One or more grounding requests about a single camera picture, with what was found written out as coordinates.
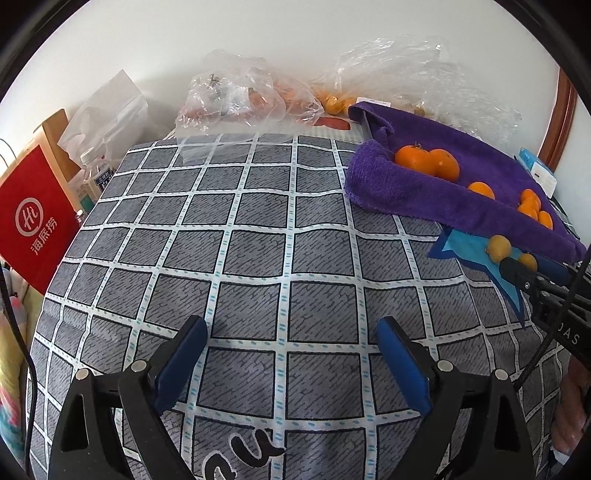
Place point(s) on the large orange with stem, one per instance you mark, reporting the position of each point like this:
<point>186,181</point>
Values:
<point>410,157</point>

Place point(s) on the colourful cloth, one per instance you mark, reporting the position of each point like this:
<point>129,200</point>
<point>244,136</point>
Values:
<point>9,369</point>

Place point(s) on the white charger box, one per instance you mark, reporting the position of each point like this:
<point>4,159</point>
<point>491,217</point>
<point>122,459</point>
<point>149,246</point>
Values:
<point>544,176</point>

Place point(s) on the clear plastic bottle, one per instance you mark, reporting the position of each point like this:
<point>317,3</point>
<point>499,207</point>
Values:
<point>97,177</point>

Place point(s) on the small yellow fruit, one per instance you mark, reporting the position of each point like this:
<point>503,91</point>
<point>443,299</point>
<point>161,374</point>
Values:
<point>499,247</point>
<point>527,261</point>

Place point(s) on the white box with red heart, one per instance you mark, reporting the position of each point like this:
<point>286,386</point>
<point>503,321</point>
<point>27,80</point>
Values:
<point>339,127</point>

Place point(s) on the brown cardboard box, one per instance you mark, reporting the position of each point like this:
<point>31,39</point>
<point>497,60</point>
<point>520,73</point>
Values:
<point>62,138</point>

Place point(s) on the large crinkled clear plastic bag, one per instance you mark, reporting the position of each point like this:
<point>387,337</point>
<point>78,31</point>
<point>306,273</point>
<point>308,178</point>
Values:
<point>429,78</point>

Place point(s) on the person's right hand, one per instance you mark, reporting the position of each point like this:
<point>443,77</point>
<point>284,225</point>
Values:
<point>572,406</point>

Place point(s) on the brown wooden door frame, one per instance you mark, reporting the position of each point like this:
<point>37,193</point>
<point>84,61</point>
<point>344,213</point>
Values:
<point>561,120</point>

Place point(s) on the red shopping bag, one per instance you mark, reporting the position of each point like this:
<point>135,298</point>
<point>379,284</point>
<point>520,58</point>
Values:
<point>34,221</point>

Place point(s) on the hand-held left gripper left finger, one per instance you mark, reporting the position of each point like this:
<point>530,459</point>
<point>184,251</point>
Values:
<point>178,364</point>

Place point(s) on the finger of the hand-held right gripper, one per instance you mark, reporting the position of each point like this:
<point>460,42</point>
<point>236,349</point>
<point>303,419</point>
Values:
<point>553,271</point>
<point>521,276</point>

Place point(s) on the blue and white box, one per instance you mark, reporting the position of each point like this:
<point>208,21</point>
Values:
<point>526,159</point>

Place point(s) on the small orange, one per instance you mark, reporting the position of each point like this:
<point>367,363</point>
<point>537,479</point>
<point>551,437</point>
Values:
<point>530,196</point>
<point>527,210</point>
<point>545,219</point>

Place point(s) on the white plastic bag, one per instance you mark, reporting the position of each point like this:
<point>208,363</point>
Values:
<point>104,115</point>

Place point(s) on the white label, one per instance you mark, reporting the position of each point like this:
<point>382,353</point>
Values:
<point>373,101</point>

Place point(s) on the purple towel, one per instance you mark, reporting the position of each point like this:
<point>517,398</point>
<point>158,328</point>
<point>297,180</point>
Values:
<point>461,203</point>

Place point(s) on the pile of bagged oranges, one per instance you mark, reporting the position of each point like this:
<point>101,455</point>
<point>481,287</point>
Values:
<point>336,102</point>

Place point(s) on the medium orange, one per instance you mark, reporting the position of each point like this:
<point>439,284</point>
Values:
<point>447,165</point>
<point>481,189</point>

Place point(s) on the grey checked blanket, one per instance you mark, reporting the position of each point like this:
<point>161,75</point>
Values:
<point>277,277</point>

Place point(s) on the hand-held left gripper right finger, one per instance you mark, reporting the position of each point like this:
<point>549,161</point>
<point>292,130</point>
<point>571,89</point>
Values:
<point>404,364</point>

